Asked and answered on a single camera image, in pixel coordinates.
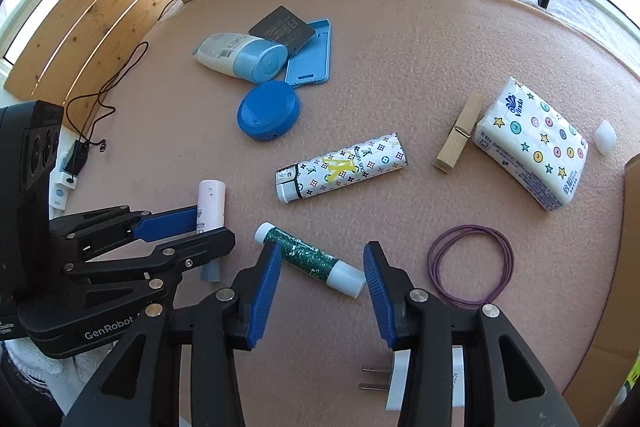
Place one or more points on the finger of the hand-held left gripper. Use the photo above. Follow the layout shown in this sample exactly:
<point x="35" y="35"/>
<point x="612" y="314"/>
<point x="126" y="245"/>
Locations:
<point x="210" y="242"/>
<point x="165" y="224"/>

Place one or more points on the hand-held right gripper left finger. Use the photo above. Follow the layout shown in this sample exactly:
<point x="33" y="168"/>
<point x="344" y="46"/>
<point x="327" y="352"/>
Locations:
<point x="262" y="297"/>

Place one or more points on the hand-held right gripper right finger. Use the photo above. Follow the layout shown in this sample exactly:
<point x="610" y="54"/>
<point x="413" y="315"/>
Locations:
<point x="380" y="297"/>

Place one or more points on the white lip balm tube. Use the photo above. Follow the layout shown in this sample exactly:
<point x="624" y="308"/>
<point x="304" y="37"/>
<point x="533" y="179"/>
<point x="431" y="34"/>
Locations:
<point x="211" y="202"/>

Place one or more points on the green glue stick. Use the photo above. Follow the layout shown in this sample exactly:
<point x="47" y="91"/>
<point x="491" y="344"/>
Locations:
<point x="305" y="257"/>

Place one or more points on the white plug charger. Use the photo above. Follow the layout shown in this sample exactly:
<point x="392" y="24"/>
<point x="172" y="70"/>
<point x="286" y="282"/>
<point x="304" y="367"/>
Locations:
<point x="397" y="382"/>

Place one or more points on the purple elastic band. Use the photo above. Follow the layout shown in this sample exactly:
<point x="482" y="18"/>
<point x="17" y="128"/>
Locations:
<point x="470" y="229"/>

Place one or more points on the white patterned tube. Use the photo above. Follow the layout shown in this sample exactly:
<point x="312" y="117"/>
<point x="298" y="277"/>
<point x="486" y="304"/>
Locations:
<point x="345" y="167"/>

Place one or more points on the blue round case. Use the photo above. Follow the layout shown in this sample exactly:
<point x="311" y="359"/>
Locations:
<point x="267" y="109"/>

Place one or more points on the wooden clothespin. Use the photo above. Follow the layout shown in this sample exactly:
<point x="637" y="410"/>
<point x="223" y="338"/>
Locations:
<point x="457" y="134"/>

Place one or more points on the white bottle with blue cap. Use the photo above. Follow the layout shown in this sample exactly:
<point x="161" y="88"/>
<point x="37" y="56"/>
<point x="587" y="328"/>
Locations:
<point x="225" y="52"/>

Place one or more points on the white tissue pack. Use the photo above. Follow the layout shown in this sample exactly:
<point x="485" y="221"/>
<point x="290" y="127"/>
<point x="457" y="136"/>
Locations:
<point x="530" y="142"/>

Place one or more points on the cardboard box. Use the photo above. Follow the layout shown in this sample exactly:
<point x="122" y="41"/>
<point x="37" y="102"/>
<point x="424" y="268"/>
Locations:
<point x="615" y="357"/>

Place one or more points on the person's left forearm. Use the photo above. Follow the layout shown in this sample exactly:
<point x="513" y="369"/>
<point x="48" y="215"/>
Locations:
<point x="20" y="409"/>

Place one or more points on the person's left hand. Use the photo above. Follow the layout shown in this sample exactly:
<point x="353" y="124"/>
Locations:
<point x="50" y="377"/>

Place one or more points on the black power adapter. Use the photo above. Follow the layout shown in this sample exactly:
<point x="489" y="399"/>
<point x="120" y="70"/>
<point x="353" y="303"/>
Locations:
<point x="76" y="157"/>

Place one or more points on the white power strip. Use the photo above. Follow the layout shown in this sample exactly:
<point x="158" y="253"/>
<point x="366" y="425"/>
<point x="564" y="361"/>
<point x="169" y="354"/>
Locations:
<point x="60" y="192"/>

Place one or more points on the wooden slat panel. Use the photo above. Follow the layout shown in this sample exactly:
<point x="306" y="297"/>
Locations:
<point x="100" y="22"/>

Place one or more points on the small white cap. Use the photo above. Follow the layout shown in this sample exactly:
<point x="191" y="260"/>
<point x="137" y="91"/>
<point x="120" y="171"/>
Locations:
<point x="604" y="137"/>

